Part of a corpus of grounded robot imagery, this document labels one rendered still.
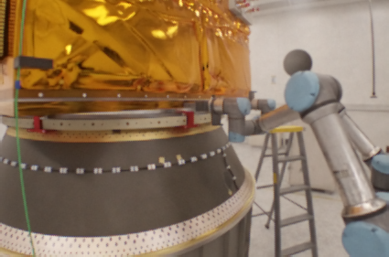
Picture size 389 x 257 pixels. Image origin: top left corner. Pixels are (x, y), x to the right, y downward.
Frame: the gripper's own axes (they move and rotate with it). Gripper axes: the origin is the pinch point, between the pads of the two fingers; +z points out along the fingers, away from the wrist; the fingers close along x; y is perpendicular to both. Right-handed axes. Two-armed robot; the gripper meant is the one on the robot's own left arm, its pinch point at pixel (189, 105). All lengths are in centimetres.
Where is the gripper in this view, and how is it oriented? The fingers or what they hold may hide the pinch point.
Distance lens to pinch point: 107.0
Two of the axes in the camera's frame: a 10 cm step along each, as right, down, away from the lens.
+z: -8.3, -0.3, 5.6
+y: 0.0, -10.0, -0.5
